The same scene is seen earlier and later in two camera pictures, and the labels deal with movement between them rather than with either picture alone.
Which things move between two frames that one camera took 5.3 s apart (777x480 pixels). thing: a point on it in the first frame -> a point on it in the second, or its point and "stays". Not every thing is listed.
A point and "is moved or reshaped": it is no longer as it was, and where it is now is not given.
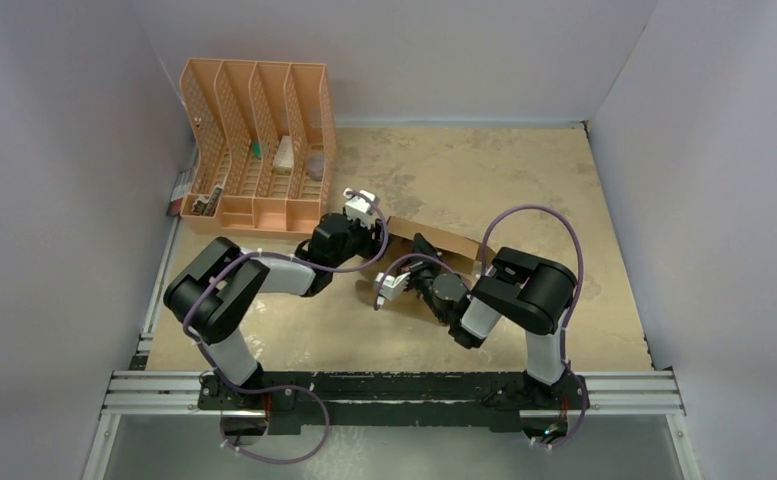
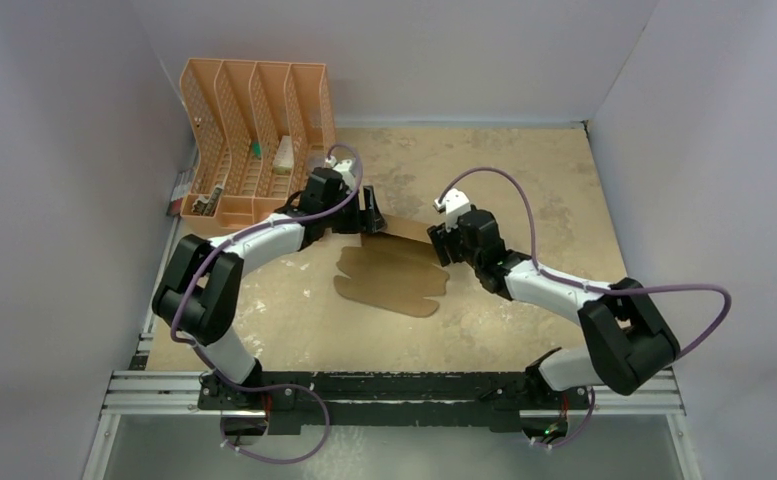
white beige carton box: [284, 160] stays
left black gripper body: [361, 240] -> [345, 218]
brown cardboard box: [460, 253] is moved or reshaped
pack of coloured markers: [180, 190] stays
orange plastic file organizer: [266, 143] stays
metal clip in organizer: [208, 206] stays
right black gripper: [416, 270] -> [444, 244]
